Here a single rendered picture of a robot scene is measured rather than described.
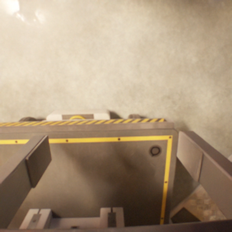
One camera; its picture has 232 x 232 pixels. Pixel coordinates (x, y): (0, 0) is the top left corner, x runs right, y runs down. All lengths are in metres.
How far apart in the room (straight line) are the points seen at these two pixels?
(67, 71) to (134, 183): 0.56
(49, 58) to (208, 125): 0.85
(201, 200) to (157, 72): 0.81
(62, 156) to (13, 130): 0.17
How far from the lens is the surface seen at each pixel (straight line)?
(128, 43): 0.81
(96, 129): 0.51
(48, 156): 0.17
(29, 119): 0.81
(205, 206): 1.24
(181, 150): 0.16
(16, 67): 0.91
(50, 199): 0.69
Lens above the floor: 0.80
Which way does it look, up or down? 73 degrees down
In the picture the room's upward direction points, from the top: 173 degrees clockwise
